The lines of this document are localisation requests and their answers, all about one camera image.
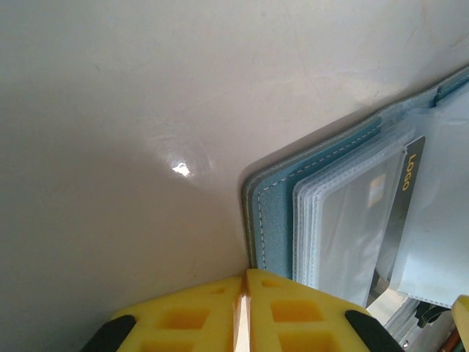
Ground blue card holder wallet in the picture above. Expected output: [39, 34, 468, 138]
[243, 64, 469, 306]

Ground aluminium cross rail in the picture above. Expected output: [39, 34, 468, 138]
[366, 289, 457, 352]

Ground black credit card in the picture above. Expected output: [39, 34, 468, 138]
[318, 136, 428, 305]

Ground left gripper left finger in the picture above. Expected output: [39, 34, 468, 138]
[82, 275, 245, 352]

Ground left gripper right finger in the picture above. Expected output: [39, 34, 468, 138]
[244, 268, 400, 352]

